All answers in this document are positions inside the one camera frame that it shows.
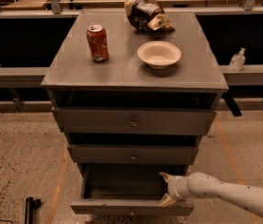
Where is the grey metal railing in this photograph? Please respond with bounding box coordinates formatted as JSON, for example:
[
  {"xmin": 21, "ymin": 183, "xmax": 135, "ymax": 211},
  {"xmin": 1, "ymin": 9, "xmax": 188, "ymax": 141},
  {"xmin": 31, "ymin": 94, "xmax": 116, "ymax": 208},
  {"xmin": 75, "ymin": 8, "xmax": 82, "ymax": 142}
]
[{"xmin": 0, "ymin": 7, "xmax": 263, "ymax": 110}]

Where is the grey top drawer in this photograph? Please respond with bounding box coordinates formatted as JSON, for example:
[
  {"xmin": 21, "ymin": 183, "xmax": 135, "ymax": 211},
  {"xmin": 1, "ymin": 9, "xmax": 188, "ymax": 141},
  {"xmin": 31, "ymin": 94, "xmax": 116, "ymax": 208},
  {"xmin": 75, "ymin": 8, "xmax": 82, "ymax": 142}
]
[{"xmin": 52, "ymin": 107, "xmax": 215, "ymax": 135}]

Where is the crumpled chip bag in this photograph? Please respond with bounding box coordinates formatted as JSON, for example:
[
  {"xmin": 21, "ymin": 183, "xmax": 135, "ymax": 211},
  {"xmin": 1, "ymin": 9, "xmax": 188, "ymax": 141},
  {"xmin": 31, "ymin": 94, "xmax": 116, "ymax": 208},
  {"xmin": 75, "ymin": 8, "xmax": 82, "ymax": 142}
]
[{"xmin": 124, "ymin": 0, "xmax": 173, "ymax": 31}]

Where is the red soda can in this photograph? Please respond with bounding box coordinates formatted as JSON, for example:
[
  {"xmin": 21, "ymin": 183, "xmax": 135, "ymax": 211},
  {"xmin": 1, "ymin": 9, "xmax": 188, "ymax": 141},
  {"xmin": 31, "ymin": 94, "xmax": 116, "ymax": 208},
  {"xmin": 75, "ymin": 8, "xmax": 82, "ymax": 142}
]
[{"xmin": 86, "ymin": 24, "xmax": 109, "ymax": 62}]

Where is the black floor post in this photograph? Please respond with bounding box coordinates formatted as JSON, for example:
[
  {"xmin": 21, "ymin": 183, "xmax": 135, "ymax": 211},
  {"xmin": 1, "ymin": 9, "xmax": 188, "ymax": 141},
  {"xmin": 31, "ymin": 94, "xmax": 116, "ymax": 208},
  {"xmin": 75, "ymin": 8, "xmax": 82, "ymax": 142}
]
[{"xmin": 24, "ymin": 197, "xmax": 42, "ymax": 224}]

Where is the grey drawer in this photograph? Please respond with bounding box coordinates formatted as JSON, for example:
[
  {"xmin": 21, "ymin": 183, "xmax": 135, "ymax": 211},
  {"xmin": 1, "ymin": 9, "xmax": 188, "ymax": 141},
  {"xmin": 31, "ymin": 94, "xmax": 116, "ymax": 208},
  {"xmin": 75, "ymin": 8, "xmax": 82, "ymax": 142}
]
[
  {"xmin": 52, "ymin": 107, "xmax": 215, "ymax": 135},
  {"xmin": 71, "ymin": 163, "xmax": 194, "ymax": 216},
  {"xmin": 67, "ymin": 145, "xmax": 198, "ymax": 165}
]

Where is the grey bottom drawer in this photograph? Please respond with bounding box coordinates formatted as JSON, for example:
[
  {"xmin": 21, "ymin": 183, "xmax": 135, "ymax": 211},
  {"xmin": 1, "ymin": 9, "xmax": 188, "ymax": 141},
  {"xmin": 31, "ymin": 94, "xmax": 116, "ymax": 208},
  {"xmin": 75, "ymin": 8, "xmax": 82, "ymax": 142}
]
[{"xmin": 71, "ymin": 163, "xmax": 194, "ymax": 216}]

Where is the white paper bowl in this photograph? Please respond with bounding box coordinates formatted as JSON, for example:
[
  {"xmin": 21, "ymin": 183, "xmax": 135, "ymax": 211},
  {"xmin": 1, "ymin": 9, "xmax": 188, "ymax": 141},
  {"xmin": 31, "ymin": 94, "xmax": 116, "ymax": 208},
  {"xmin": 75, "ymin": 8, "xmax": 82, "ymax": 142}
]
[{"xmin": 137, "ymin": 41, "xmax": 182, "ymax": 69}]

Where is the grey middle drawer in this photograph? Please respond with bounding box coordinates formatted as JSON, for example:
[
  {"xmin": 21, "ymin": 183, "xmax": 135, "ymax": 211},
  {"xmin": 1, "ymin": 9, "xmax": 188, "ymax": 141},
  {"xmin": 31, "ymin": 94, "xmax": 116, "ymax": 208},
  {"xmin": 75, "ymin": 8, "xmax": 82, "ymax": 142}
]
[{"xmin": 67, "ymin": 145, "xmax": 198, "ymax": 165}]

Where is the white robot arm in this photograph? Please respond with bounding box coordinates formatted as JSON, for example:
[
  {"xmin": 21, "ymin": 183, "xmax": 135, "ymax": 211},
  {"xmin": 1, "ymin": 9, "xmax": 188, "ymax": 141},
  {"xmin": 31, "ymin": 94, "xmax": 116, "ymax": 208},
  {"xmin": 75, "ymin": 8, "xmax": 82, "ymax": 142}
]
[{"xmin": 159, "ymin": 172, "xmax": 263, "ymax": 218}]

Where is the grey wooden drawer cabinet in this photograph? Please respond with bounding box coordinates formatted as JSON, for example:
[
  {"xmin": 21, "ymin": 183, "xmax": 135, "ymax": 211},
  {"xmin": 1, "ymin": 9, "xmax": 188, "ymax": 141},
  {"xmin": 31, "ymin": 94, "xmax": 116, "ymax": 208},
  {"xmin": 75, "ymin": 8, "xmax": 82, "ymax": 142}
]
[{"xmin": 41, "ymin": 9, "xmax": 229, "ymax": 175}]

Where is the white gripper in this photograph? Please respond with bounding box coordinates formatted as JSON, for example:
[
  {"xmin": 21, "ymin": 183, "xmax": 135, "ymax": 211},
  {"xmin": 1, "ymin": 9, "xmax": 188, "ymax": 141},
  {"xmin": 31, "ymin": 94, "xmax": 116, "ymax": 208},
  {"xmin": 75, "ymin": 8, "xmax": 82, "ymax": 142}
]
[{"xmin": 159, "ymin": 172, "xmax": 187, "ymax": 207}]

